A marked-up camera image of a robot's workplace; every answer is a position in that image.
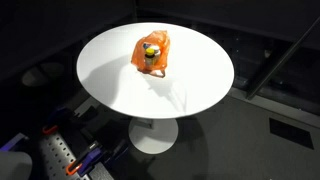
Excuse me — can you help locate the brown bottle with yellow cap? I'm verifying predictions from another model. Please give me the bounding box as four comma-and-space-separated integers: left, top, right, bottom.
144, 47, 157, 68

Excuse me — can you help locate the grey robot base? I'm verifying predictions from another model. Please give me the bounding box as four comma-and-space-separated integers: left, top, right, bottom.
0, 151, 34, 180

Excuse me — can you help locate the bottle with white cap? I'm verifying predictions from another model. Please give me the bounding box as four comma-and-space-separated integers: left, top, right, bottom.
151, 44, 162, 58

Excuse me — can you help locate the orange plastic bag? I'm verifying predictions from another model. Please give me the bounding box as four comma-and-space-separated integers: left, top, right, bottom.
130, 30, 171, 79

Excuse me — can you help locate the large orange and black clamp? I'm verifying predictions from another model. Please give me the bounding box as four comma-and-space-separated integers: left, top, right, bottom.
65, 140, 103, 177

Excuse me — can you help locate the small orange and black clamp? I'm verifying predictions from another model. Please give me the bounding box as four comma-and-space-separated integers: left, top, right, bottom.
41, 123, 60, 135

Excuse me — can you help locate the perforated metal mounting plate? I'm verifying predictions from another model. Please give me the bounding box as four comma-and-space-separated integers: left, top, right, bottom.
39, 131, 92, 180

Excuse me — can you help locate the black diagonal pole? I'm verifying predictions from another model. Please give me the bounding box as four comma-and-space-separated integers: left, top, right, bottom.
246, 15, 320, 101

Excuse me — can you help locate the dark rectangular floor panel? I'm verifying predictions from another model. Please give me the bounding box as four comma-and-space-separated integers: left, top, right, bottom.
268, 117, 315, 150

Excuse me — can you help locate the white table pedestal base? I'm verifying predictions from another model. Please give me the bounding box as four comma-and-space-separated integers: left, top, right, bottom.
128, 117, 179, 155

